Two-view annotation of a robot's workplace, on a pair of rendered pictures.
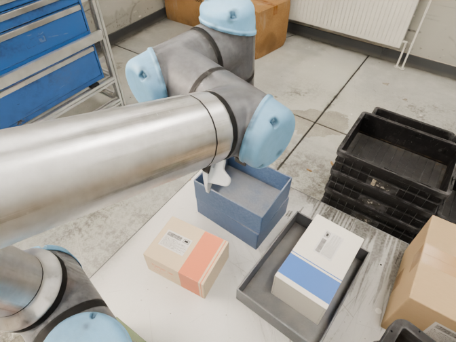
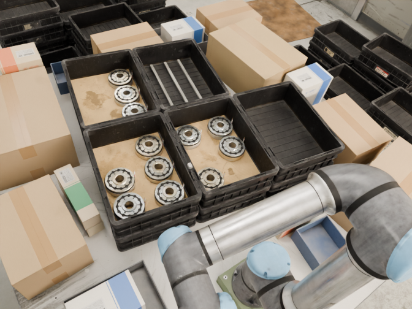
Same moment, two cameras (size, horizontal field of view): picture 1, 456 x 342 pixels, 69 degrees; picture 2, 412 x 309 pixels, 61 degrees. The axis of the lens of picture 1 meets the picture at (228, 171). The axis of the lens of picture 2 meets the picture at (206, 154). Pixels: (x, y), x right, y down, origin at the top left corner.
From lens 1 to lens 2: 70 cm
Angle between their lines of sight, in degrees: 80
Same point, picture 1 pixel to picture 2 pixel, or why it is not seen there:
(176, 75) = (211, 289)
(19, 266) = (301, 287)
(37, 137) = (277, 203)
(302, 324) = (138, 282)
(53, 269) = (287, 300)
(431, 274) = (61, 249)
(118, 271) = not seen: outside the picture
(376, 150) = not seen: outside the picture
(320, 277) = (117, 289)
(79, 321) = (271, 271)
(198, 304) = not seen: outside the picture
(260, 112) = (181, 232)
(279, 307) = (145, 298)
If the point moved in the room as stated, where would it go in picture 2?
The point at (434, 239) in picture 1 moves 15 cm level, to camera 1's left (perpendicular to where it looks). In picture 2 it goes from (33, 267) to (79, 288)
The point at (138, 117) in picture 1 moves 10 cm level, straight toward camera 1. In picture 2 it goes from (243, 218) to (241, 175)
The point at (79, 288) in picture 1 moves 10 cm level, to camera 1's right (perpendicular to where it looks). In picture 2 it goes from (273, 299) to (237, 284)
